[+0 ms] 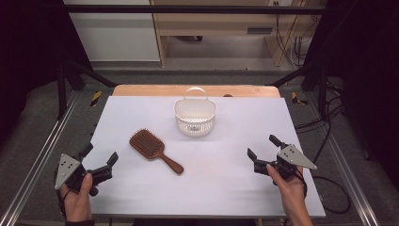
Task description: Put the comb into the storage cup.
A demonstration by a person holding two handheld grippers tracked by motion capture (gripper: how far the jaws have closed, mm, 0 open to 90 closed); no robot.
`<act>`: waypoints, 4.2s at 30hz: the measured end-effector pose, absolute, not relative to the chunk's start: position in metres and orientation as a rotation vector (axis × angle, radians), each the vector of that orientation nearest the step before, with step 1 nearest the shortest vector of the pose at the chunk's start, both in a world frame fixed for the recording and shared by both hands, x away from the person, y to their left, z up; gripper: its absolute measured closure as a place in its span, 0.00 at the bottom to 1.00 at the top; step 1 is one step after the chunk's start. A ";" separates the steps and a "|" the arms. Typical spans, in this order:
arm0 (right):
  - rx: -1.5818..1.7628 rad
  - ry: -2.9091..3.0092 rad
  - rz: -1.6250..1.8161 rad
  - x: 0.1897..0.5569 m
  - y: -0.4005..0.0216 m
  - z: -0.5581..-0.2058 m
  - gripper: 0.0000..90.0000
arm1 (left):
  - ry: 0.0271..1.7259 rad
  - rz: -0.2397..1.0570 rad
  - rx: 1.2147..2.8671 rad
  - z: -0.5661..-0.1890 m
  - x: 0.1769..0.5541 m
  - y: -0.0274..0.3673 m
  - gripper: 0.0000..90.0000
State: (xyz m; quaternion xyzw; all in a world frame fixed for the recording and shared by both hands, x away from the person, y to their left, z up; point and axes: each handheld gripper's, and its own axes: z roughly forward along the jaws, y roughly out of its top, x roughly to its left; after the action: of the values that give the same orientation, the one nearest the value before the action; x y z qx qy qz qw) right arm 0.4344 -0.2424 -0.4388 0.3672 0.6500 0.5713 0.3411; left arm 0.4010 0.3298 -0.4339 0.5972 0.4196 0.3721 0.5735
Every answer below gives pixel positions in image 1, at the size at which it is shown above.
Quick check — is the white cabinet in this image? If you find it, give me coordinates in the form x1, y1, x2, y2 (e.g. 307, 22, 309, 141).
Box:
62, 0, 162, 62

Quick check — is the black frame crossbar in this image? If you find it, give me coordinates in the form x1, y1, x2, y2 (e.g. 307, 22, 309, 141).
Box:
62, 4, 328, 15

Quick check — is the aluminium rail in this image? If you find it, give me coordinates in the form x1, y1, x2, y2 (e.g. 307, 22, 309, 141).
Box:
305, 92, 381, 226
0, 89, 80, 226

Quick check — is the yellow black tape strip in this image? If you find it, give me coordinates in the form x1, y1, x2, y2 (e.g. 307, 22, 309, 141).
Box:
291, 91, 309, 106
89, 90, 104, 107

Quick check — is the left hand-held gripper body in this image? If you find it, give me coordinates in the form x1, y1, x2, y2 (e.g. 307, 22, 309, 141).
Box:
54, 153, 114, 198

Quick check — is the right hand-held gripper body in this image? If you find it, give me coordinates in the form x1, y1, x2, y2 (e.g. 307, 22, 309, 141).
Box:
253, 143, 318, 182

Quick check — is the brown wooden hairbrush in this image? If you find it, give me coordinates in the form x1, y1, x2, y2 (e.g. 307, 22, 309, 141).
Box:
129, 128, 184, 175

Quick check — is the black curtain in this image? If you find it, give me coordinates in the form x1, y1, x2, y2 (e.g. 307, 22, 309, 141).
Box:
0, 0, 93, 145
304, 0, 399, 185

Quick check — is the light wooden table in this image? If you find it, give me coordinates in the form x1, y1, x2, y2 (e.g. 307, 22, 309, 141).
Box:
112, 84, 281, 98

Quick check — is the bundle of desk cables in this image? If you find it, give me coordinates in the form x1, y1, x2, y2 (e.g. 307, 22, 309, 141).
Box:
274, 0, 316, 68

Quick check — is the black metal stand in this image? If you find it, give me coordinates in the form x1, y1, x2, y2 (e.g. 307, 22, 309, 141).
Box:
56, 59, 118, 121
265, 61, 329, 121

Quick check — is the black floor cable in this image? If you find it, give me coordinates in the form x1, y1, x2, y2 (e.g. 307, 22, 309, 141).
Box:
311, 174, 352, 216

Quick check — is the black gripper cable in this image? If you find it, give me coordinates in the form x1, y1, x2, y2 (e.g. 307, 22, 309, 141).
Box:
294, 170, 309, 200

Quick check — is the beige wooden desk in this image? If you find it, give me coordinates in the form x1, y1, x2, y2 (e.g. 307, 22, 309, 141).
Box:
150, 0, 327, 68

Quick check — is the person's left hand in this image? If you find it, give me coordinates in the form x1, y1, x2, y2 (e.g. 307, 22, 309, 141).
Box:
60, 173, 94, 222

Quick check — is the person's right hand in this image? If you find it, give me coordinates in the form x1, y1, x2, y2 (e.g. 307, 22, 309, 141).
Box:
266, 163, 308, 212

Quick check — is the white plastic basket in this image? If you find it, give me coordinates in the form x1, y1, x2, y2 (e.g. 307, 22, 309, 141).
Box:
173, 87, 218, 137

